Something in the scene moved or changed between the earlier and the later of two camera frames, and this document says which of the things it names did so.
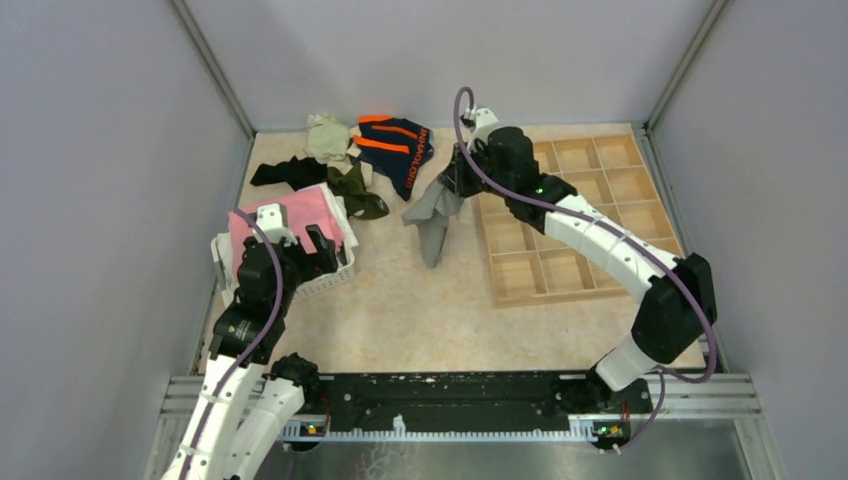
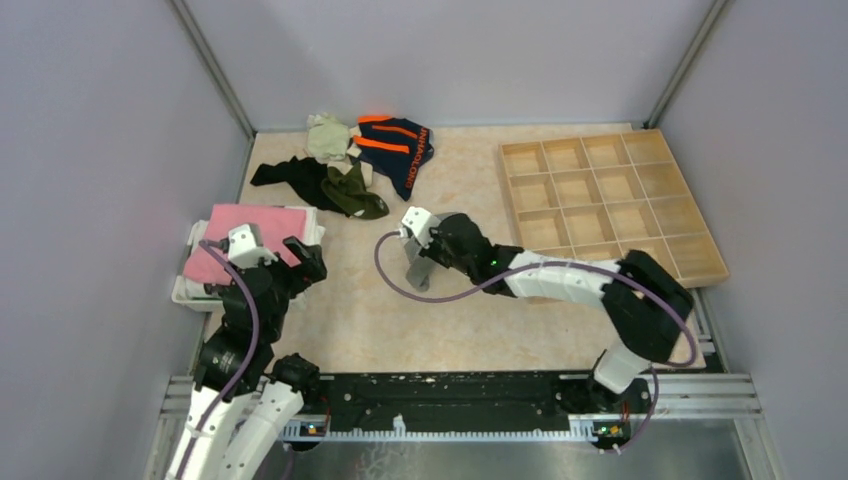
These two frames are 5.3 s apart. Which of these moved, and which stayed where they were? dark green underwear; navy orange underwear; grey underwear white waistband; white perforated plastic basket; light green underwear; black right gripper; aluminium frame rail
Moved: black right gripper; white perforated plastic basket; grey underwear white waistband
Stayed: light green underwear; aluminium frame rail; dark green underwear; navy orange underwear
